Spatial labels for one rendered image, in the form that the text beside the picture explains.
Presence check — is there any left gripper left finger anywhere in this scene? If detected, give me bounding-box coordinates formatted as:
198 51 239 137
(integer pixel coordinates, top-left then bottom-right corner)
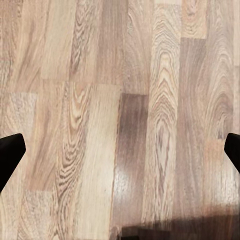
0 133 26 193

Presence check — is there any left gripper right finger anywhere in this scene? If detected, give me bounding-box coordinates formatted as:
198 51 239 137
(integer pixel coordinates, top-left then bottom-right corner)
224 133 240 173

